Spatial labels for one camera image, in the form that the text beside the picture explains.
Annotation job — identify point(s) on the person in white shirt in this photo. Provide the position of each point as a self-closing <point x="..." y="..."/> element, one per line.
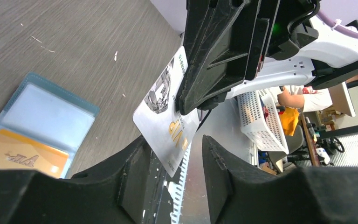
<point x="306" y="99"/>

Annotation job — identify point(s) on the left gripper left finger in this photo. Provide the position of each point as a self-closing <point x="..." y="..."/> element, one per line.
<point x="110" y="192"/>

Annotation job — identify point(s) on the orange credit card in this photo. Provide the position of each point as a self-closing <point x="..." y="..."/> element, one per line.
<point x="20" y="152"/>

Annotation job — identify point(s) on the silver VIP credit card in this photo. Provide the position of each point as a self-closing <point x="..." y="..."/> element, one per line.
<point x="168" y="133"/>

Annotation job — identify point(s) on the blue card holder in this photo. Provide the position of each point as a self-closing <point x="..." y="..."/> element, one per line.
<point x="47" y="113"/>

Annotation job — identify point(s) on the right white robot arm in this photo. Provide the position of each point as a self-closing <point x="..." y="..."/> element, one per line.
<point x="326" y="62"/>

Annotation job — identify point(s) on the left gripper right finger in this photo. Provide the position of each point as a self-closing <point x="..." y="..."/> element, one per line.
<point x="240" y="193"/>

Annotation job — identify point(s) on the white perforated basket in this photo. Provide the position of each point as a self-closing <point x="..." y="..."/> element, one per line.
<point x="260" y="121"/>

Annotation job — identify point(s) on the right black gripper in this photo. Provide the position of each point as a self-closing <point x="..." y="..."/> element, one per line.
<point x="227" y="41"/>

